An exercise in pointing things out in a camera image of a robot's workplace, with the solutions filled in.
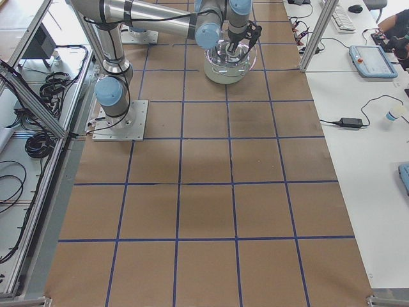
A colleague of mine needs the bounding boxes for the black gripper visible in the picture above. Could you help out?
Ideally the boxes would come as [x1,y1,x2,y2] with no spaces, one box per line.
[226,20,263,54]

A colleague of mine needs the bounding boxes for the glass pot lid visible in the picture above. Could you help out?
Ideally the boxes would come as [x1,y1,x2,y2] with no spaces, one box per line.
[205,40,257,67]

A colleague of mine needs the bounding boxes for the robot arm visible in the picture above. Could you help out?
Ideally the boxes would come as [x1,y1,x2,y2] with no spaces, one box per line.
[72,1,262,118]

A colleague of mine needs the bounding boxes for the mint green electric pot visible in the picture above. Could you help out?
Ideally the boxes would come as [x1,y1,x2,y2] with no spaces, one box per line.
[204,54,255,84]

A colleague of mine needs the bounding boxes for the white keyboard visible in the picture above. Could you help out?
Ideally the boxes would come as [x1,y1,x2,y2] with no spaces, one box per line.
[331,5,356,34]

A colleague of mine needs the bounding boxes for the black computer mouse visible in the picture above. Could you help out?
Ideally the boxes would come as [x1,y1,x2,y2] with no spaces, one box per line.
[348,4,363,13]

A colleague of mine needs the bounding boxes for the black power adapter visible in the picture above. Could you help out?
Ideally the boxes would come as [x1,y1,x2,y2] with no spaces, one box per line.
[332,118,364,129]

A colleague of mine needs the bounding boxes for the blue teach pendant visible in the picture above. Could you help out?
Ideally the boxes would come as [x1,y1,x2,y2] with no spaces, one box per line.
[348,45,398,79]

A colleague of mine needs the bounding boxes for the white paper cup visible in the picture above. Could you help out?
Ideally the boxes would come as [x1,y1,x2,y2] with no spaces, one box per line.
[385,105,407,122]

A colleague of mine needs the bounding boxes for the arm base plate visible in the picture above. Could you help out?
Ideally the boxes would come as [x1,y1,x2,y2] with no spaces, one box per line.
[92,100,148,141]
[121,28,158,45]

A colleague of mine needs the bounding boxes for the aluminium frame post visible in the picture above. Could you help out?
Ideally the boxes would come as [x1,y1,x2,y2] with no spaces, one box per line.
[299,0,339,72]

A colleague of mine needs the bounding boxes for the coiled black cable bundle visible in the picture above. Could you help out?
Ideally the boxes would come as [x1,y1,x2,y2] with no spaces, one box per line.
[24,131,54,159]

